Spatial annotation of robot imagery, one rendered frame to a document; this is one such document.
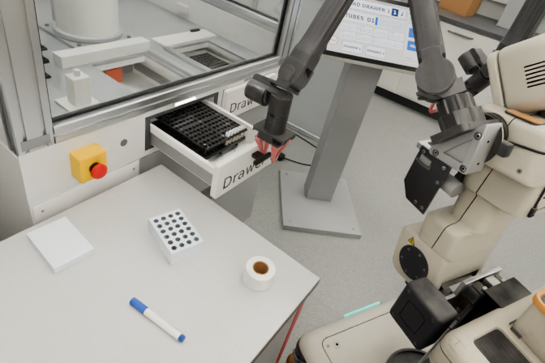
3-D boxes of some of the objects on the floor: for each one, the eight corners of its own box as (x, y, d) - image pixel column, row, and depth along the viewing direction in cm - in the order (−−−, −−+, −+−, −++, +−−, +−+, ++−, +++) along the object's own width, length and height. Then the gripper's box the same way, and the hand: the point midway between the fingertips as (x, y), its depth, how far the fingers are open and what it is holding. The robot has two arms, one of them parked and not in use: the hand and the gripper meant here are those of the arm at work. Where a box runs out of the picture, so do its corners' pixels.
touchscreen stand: (359, 238, 218) (440, 73, 159) (282, 228, 211) (337, 53, 153) (344, 182, 258) (405, 34, 200) (279, 172, 252) (321, 17, 193)
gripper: (255, 107, 99) (246, 155, 107) (287, 123, 94) (276, 172, 103) (270, 100, 103) (260, 147, 112) (302, 115, 99) (289, 163, 108)
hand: (268, 156), depth 107 cm, fingers closed on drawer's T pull, 3 cm apart
